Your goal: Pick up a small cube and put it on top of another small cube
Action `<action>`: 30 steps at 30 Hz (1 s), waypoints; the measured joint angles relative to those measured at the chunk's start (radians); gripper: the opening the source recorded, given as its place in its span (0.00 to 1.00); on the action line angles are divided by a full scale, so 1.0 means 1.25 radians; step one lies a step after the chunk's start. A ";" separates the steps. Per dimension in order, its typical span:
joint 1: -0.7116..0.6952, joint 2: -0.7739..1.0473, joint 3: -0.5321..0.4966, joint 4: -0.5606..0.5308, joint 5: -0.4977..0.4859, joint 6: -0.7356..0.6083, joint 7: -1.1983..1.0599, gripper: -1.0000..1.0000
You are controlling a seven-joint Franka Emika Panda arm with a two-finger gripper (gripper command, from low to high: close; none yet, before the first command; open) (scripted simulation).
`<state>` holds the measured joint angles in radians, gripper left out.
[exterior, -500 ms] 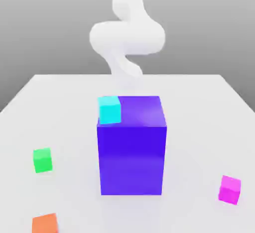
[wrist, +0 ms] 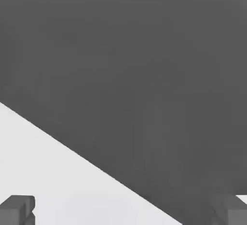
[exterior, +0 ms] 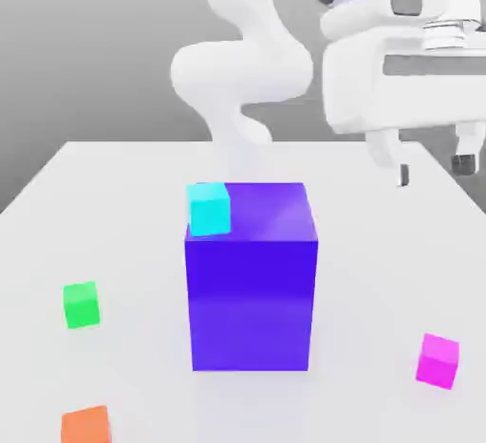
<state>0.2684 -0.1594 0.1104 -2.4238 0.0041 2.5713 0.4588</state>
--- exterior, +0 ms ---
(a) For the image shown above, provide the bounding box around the small orange cube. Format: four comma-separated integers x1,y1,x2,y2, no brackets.
60,404,113,443

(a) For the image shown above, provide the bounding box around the small magenta cube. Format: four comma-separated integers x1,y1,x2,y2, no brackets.
414,332,461,392

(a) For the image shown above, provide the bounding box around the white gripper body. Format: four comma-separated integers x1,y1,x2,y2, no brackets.
321,35,486,136

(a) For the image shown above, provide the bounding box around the large blue box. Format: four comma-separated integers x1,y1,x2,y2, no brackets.
183,181,319,373

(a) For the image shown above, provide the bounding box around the small cyan cube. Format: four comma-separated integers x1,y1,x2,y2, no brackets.
185,181,233,238

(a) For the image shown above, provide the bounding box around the small green cube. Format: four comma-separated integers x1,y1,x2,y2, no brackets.
62,280,102,330

